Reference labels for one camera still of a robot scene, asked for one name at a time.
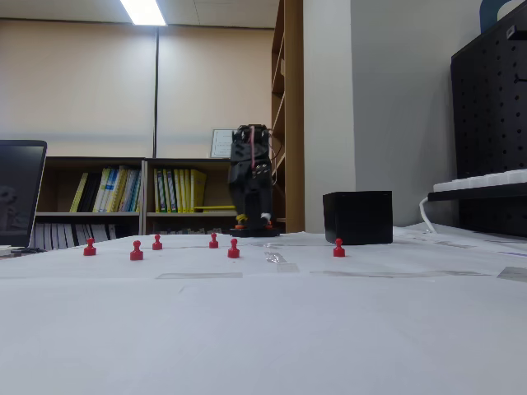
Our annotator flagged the black square bin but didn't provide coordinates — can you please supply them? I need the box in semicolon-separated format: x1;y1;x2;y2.
322;190;394;247

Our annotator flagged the framed white certificate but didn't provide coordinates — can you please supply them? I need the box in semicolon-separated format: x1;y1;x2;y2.
210;128;235;160

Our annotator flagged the tall wooden shelf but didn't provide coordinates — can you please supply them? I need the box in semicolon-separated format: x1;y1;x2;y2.
270;0;305;235

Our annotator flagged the blue white book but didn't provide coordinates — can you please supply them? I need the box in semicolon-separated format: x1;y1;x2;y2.
121;168;143;214

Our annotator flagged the white paper table cover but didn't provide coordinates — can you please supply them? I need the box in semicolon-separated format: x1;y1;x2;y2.
0;224;527;395

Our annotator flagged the yellow white book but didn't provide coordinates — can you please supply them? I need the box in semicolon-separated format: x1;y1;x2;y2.
93;167;113;214

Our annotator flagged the black book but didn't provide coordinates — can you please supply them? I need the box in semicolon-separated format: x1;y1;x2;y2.
80;172;103;214

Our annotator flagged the yellow slim book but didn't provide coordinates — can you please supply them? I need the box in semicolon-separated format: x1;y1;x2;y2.
69;172;90;214

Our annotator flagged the ceiling light panel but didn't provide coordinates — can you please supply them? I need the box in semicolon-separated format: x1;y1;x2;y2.
119;0;168;27

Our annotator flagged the white power strip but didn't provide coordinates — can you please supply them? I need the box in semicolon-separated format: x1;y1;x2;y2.
431;167;527;194

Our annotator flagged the dark laptop screen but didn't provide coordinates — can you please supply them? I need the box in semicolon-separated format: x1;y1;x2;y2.
0;139;49;250

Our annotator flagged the black perforated pegboard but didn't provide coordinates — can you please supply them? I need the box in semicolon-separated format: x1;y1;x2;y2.
450;12;527;239

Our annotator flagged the dark blue panel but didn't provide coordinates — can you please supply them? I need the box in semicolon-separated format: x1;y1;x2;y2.
479;0;527;35

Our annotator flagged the black vertical wall conduit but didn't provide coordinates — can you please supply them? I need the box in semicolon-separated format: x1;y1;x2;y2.
152;25;161;160

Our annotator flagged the white power cable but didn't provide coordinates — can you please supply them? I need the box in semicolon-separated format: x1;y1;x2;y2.
418;196;437;235

